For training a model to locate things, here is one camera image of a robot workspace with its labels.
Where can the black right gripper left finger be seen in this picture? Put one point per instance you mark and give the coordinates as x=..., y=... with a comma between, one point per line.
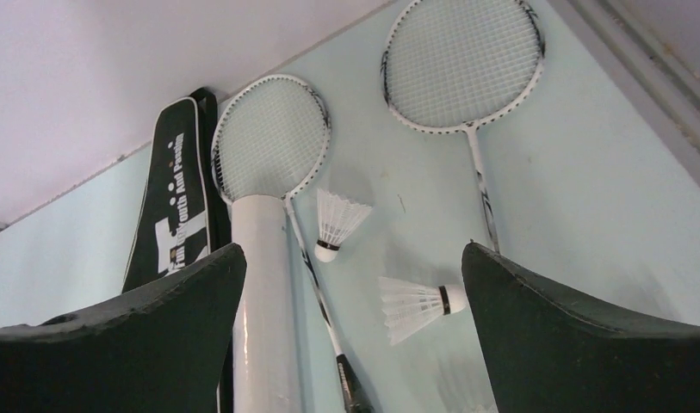
x=160, y=347

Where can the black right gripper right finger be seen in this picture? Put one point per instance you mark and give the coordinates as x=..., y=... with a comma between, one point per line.
x=549, y=347

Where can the white shuttlecock tube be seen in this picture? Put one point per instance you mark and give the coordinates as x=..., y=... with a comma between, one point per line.
x=265, y=372

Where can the white shuttlecock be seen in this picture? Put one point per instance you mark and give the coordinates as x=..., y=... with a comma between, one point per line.
x=338, y=218
x=409, y=307

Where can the black racket bag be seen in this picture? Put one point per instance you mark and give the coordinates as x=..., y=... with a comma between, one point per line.
x=182, y=217

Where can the white racket beside bag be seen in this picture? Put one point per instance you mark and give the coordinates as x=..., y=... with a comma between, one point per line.
x=271, y=139

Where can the white racket far right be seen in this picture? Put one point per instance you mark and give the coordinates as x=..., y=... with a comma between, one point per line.
x=456, y=66

